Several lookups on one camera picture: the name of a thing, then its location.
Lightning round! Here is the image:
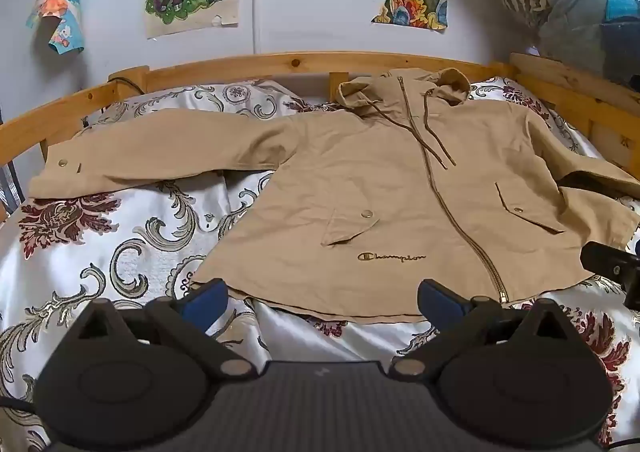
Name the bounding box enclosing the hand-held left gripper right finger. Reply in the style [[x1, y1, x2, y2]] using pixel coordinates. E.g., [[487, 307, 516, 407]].
[[390, 278, 569, 379]]

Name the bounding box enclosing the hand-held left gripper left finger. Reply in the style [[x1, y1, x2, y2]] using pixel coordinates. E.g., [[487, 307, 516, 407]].
[[75, 278, 259, 379]]

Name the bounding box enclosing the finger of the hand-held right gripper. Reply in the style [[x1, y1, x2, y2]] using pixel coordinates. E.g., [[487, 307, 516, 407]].
[[580, 241, 640, 284]]

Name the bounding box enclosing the tan hooded zip jacket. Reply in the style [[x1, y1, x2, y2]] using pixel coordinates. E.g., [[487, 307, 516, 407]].
[[27, 67, 640, 324]]

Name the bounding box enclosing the floral patterned satin bedspread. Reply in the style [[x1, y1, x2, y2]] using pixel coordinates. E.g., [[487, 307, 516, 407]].
[[0, 77, 640, 452]]

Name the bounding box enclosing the black cable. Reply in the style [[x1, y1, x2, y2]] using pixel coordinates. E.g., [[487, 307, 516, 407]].
[[80, 76, 137, 130], [0, 394, 40, 417]]

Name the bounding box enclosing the wooden bed frame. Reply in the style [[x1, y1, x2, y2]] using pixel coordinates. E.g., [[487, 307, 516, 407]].
[[0, 51, 640, 223]]

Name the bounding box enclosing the anime girl wall poster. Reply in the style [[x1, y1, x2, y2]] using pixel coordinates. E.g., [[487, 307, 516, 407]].
[[26, 0, 86, 54]]

